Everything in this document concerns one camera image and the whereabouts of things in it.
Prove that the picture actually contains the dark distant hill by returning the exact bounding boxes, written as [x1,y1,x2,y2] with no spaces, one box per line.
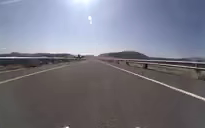
[97,50,152,61]

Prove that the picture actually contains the grey asphalt road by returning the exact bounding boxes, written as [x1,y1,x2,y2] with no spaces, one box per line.
[0,58,205,128]

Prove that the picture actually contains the metal guardrail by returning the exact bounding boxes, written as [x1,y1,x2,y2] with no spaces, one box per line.
[0,55,87,68]
[97,57,205,80]

